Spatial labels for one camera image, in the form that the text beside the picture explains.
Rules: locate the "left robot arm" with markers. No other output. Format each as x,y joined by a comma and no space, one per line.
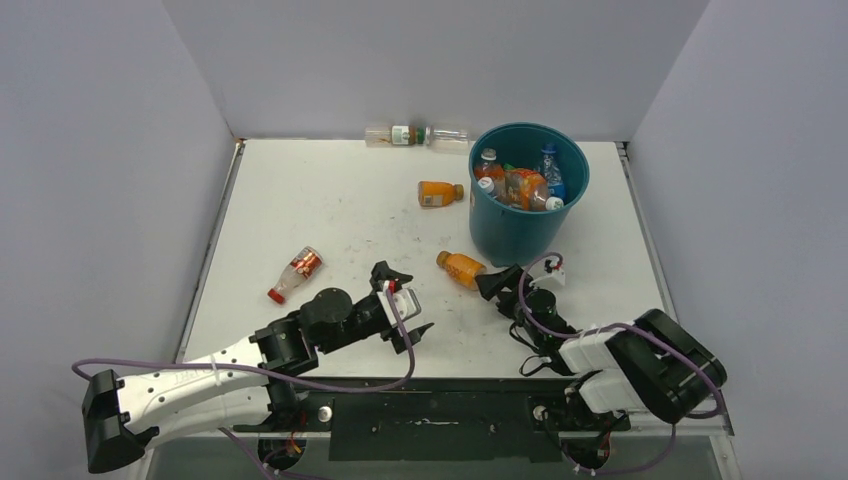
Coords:
257,382

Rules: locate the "large orange label bottle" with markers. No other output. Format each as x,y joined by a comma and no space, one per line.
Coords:
527,190

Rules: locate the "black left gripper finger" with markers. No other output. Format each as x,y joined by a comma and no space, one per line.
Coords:
384,277
401,341

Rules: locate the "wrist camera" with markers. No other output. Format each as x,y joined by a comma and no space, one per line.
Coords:
402,305
553,273

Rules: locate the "teal plastic bin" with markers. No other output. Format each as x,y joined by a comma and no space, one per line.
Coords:
505,235

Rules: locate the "clear bottle red label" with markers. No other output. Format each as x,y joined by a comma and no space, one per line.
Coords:
300,269

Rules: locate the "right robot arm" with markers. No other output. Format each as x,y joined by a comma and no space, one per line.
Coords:
650,363

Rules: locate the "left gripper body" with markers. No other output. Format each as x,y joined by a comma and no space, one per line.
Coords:
363,320

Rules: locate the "small orange juice bottle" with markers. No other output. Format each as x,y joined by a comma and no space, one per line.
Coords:
433,194
460,268

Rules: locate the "crushed blue label bottle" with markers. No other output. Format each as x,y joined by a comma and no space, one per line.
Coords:
549,169

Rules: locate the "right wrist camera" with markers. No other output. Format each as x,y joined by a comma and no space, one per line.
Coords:
553,273

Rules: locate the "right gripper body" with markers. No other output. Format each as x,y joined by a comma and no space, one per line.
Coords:
517,313

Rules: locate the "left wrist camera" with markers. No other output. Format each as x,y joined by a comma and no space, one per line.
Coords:
402,305

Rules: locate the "clear bottle at wall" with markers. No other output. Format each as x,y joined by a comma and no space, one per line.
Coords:
447,139

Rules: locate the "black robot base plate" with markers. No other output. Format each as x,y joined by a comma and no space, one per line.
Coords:
439,419

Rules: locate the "clear bottle green label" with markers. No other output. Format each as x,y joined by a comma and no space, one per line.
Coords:
395,135

